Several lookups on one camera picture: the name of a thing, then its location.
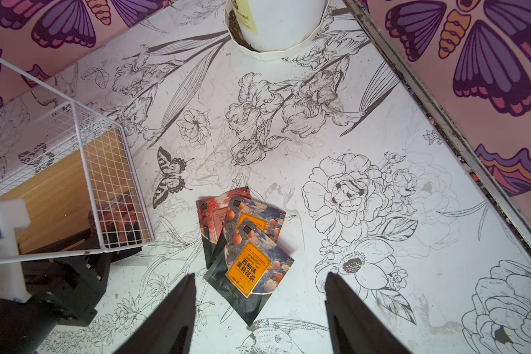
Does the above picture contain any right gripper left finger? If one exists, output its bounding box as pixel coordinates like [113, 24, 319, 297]
[116, 274, 196, 353]

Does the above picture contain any white wire shelf rack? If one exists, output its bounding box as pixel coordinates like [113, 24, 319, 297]
[0, 72, 155, 265]

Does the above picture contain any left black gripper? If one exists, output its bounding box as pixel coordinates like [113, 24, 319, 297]
[22, 253, 112, 327]

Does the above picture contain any bottom wooden shelf board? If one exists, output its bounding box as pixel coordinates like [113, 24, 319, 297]
[0, 127, 138, 255]

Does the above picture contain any green potted plant white pot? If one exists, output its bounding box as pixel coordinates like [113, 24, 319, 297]
[224, 1, 329, 61]

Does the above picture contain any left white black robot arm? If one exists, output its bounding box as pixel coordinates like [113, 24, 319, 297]
[0, 199, 112, 353]

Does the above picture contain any red tea bag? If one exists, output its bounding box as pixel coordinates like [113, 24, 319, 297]
[87, 201, 142, 249]
[196, 187, 251, 269]

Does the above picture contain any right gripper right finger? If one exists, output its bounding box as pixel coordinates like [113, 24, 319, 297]
[324, 272, 409, 354]

